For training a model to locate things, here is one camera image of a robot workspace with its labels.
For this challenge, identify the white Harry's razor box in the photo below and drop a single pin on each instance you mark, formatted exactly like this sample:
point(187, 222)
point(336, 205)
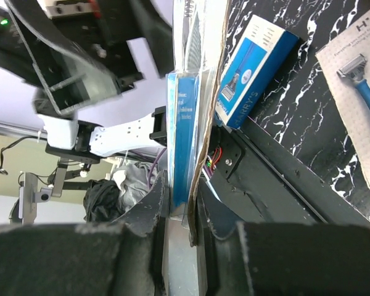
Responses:
point(345, 62)

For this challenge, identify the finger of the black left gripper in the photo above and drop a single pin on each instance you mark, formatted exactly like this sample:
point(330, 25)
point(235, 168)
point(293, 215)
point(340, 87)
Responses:
point(71, 78)

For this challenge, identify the Gillette razor blister pack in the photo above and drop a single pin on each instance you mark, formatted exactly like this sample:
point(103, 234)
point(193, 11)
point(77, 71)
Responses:
point(199, 38)

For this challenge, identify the pile of dark clothes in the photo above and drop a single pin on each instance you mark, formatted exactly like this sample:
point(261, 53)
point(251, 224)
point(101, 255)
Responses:
point(107, 200)

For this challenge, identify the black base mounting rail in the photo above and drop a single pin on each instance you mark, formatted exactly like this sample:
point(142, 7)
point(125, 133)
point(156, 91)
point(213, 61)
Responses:
point(259, 181)

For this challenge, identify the blue Harry's razor box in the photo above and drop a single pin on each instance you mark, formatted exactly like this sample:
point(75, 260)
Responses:
point(262, 49)

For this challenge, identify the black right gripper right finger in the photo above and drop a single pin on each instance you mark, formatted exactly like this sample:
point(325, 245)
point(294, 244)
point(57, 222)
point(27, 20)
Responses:
point(235, 257)

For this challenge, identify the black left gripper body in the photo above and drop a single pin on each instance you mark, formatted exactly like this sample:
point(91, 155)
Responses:
point(103, 29)

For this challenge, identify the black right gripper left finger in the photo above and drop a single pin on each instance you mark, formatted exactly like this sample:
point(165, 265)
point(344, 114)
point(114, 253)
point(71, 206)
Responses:
point(124, 257)

